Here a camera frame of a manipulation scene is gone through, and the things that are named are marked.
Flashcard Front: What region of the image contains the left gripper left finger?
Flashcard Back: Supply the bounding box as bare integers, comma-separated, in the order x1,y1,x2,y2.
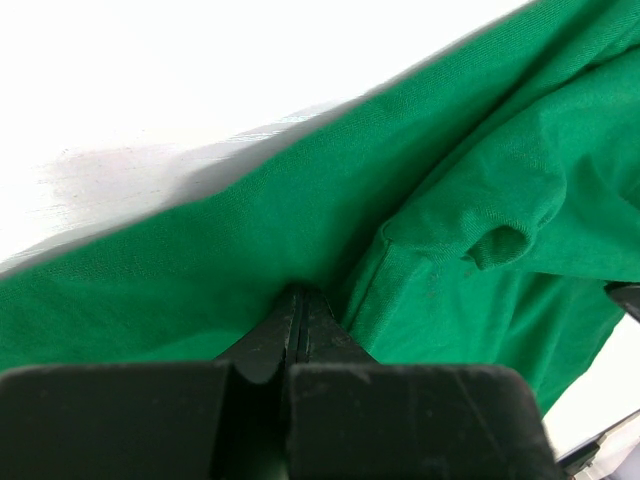
1,287,300,479

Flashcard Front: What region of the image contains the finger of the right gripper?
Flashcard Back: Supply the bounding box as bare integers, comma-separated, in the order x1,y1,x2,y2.
604,282,640,322

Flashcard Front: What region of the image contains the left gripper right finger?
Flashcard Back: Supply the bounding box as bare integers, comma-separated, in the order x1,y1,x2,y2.
287,287,558,479

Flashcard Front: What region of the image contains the green t shirt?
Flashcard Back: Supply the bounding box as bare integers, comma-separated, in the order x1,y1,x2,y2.
1,1,639,411

